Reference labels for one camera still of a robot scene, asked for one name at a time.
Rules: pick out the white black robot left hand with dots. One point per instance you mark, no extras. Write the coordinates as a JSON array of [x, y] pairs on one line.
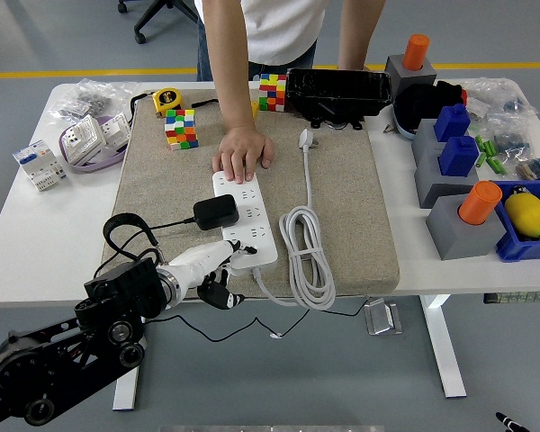
[[193, 263]]

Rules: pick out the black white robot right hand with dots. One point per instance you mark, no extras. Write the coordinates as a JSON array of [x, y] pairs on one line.
[[510, 425]]

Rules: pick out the person's right hand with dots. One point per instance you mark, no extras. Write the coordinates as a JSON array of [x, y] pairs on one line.
[[243, 150]]

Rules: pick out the black power adapter plug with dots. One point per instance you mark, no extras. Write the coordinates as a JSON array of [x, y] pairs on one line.
[[216, 211]]

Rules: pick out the white power strip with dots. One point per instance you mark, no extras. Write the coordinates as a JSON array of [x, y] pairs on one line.
[[252, 225]]

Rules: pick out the person's left forearm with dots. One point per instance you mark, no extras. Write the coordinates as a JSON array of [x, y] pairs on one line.
[[360, 31]]

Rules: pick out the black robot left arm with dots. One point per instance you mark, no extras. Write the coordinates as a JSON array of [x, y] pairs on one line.
[[49, 360]]

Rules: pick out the yellow tape measure silver clip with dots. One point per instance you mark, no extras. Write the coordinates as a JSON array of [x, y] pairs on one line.
[[254, 110]]

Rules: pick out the colourful puzzle cube stack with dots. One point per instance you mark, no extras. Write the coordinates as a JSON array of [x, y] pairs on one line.
[[181, 130], [273, 92]]

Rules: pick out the yellow tape measure printed 5m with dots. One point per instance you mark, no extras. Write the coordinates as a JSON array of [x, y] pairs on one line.
[[168, 101]]

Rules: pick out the white table leg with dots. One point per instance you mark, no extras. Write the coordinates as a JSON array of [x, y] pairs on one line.
[[445, 355], [128, 391]]

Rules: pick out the grey-brown mat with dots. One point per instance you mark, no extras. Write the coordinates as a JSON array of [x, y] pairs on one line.
[[342, 202]]

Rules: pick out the black wrapped box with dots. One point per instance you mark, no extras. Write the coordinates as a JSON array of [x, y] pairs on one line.
[[337, 87]]

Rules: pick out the table control panel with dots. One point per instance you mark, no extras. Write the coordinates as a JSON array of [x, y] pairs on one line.
[[517, 298]]

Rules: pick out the person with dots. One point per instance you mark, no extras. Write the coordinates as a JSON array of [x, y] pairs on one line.
[[283, 27]]

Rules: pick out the small metal screw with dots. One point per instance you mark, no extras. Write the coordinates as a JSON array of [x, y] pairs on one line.
[[389, 129]]

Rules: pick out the black office chair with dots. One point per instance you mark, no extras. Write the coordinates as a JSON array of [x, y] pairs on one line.
[[139, 37]]

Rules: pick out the light blue bowl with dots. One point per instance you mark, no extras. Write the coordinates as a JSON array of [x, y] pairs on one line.
[[402, 128]]

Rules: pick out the clear bag of grey screws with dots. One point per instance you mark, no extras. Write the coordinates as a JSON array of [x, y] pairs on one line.
[[87, 101]]

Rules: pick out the blue plastic bin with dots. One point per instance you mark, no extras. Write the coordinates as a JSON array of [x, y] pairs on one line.
[[517, 252]]

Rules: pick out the black cloth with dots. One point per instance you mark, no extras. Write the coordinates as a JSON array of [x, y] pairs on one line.
[[418, 103]]

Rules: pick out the white circuit breaker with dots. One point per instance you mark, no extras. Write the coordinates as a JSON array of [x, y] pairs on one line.
[[40, 164]]

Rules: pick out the small grey holder block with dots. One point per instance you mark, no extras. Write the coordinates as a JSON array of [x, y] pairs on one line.
[[411, 77]]

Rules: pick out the grey stepped holder block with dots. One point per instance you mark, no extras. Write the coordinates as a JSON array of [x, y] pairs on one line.
[[427, 180]]

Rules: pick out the large grey holder block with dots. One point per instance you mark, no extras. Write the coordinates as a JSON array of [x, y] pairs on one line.
[[459, 234]]

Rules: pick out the orange cylinder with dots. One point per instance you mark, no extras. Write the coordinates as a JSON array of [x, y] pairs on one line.
[[479, 203], [415, 49]]

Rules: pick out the yellow lemon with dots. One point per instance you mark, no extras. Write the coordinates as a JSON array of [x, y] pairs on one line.
[[526, 215]]

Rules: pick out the blue peg block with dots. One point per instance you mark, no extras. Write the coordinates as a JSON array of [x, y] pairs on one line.
[[452, 122], [458, 156]]

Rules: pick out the small red cap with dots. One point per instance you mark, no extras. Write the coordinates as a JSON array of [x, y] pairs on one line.
[[465, 96]]

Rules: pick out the small black white toy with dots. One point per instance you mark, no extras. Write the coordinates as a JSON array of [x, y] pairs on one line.
[[518, 190]]

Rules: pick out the green plastic anchor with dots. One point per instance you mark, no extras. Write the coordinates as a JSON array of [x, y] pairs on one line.
[[482, 160], [491, 163], [480, 143], [486, 147], [499, 166], [492, 148]]

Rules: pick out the clear bag of white parts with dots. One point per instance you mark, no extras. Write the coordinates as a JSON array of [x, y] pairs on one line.
[[499, 101]]

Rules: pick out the clear bag of blue parts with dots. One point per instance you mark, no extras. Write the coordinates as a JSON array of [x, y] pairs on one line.
[[513, 143]]

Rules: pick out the white wall socket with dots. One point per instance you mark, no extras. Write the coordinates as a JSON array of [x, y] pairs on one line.
[[114, 130], [83, 138]]

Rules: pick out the silver metal bracket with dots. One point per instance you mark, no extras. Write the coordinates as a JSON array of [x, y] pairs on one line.
[[382, 317]]

